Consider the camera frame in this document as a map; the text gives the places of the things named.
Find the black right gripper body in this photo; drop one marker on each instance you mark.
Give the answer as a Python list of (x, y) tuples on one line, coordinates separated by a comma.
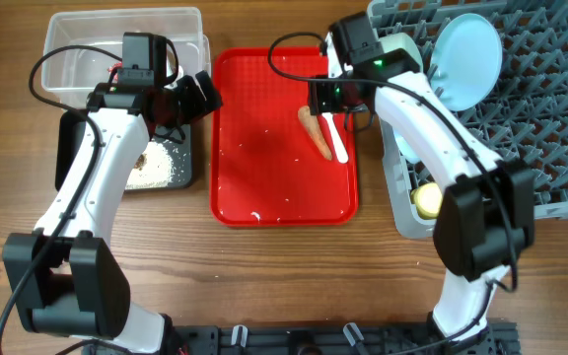
[(326, 96)]

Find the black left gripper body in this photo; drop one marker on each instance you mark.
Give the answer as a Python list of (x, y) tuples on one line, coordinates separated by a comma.
[(183, 104)]

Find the green bowl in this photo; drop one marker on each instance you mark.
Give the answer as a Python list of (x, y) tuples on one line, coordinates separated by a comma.
[(404, 42)]

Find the red snack wrapper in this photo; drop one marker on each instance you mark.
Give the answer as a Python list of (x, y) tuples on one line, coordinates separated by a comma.
[(114, 66)]

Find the carrot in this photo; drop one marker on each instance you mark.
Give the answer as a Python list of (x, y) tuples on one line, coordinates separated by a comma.
[(312, 126)]

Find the white plastic spoon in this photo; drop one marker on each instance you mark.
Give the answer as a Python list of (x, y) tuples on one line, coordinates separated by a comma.
[(339, 148)]

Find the light blue plate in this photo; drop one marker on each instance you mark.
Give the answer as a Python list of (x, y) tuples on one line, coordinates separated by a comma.
[(466, 61)]

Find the light blue bowl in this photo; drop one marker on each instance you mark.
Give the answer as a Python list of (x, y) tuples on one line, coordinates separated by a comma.
[(405, 149)]

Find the yellow cup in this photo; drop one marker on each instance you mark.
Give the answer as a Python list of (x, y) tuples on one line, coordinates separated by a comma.
[(427, 200)]

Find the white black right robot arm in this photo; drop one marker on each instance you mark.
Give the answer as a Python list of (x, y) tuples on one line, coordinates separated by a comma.
[(486, 218)]

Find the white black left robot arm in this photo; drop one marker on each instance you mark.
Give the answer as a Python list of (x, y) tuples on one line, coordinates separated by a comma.
[(64, 278)]

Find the grey dishwasher rack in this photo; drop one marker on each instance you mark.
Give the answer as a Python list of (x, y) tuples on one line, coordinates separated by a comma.
[(526, 115)]

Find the black plastic tray bin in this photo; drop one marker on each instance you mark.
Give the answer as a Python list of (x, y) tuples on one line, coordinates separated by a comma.
[(71, 131)]

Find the brown food scrap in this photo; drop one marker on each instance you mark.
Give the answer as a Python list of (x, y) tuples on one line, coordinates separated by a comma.
[(140, 163)]

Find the rice pile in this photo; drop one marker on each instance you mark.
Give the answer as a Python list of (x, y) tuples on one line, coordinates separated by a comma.
[(168, 166)]

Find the clear plastic bin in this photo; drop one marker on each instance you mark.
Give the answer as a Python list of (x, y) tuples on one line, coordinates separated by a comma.
[(73, 74)]

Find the red serving tray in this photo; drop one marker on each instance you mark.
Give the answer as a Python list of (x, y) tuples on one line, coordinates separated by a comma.
[(265, 169)]

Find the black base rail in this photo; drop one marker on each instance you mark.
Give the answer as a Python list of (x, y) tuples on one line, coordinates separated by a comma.
[(497, 338)]

